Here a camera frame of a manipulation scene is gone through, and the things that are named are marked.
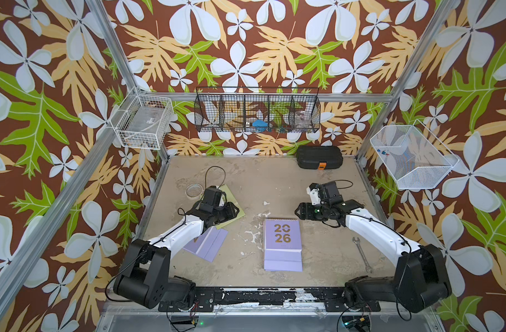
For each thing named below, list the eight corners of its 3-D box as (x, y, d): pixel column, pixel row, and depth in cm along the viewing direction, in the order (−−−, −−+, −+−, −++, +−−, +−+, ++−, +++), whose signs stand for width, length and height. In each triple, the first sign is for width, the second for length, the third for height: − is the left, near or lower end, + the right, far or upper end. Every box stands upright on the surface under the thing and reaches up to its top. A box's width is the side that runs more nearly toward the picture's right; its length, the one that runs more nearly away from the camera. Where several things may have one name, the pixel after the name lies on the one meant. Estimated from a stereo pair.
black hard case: (298, 171, 116) (301, 163, 111) (295, 152, 126) (297, 144, 120) (342, 171, 116) (346, 163, 111) (335, 153, 126) (339, 144, 120)
